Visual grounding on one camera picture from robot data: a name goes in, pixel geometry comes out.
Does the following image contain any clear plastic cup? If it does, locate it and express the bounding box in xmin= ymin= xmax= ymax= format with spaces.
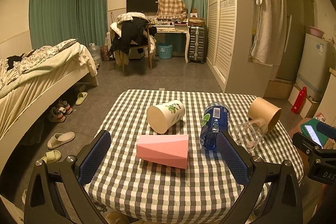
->
xmin=231 ymin=118 xmax=268 ymax=153

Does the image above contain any brown kraft paper cup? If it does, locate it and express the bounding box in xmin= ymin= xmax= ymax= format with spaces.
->
xmin=248 ymin=97 xmax=282 ymax=133

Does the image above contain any pink faceted cup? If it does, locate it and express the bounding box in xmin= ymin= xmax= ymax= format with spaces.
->
xmin=136 ymin=134 xmax=189 ymax=169

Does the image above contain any white paper cup green print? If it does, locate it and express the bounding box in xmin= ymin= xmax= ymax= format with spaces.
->
xmin=146 ymin=100 xmax=186 ymax=134

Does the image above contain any green cushion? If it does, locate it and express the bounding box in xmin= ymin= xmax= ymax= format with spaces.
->
xmin=301 ymin=119 xmax=328 ymax=147

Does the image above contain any smartphone with lit screen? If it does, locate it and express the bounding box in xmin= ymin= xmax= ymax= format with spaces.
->
xmin=305 ymin=125 xmax=322 ymax=147

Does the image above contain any brown plastic stool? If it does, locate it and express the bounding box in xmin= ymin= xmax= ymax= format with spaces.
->
xmin=288 ymin=123 xmax=308 ymax=160

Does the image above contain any pale green slipper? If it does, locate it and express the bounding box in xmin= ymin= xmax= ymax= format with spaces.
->
xmin=41 ymin=149 xmax=62 ymax=164

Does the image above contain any red thermos bottle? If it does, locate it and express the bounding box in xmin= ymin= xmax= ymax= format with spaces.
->
xmin=291 ymin=86 xmax=307 ymax=114

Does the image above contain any white slipper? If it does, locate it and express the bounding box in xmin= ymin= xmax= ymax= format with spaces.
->
xmin=47 ymin=131 xmax=75 ymax=149

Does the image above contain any checkered tablecloth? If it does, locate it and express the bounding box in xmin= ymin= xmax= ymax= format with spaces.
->
xmin=84 ymin=89 xmax=305 ymax=224

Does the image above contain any cardboard box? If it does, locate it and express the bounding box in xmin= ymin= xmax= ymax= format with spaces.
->
xmin=264 ymin=80 xmax=293 ymax=99

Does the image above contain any white small refrigerator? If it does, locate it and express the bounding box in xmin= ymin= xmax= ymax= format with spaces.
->
xmin=295 ymin=34 xmax=335 ymax=102

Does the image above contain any sneaker pair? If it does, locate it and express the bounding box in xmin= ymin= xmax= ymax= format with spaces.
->
xmin=47 ymin=100 xmax=73 ymax=123

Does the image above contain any blue plastic water bottle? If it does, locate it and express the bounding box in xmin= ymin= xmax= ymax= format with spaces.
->
xmin=200 ymin=102 xmax=230 ymax=151

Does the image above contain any green slipper under bed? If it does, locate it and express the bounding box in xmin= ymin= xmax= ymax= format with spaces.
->
xmin=75 ymin=92 xmax=88 ymax=106

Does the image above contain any bed with bedding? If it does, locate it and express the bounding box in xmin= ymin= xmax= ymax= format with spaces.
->
xmin=1 ymin=43 xmax=98 ymax=169

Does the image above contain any hanging white towel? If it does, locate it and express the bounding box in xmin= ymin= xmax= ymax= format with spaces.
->
xmin=251 ymin=0 xmax=286 ymax=66

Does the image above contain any pink basin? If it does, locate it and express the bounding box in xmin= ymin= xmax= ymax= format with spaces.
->
xmin=307 ymin=26 xmax=324 ymax=38

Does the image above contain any large water jug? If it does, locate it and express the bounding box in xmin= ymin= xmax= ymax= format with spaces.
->
xmin=88 ymin=43 xmax=102 ymax=66

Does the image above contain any dark suitcase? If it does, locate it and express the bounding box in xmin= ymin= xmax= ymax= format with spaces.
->
xmin=187 ymin=26 xmax=206 ymax=63

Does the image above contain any white louvered wardrobe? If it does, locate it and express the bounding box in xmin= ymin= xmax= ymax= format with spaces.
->
xmin=206 ymin=0 xmax=272 ymax=97

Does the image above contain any wooden chair with clothes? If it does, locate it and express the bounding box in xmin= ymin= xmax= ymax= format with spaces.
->
xmin=108 ymin=12 xmax=157 ymax=69

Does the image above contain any blue laundry basket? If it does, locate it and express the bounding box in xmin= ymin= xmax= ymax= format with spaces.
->
xmin=157 ymin=43 xmax=173 ymax=60

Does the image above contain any green corner curtain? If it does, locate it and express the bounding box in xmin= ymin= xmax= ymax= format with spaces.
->
xmin=29 ymin=0 xmax=107 ymax=49

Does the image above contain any white desk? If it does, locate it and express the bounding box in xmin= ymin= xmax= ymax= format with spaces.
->
xmin=154 ymin=24 xmax=190 ymax=63

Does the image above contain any plaid blanket pile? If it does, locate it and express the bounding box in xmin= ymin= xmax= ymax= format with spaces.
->
xmin=157 ymin=0 xmax=187 ymax=21

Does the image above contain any black television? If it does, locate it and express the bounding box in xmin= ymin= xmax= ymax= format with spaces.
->
xmin=126 ymin=0 xmax=159 ymax=12

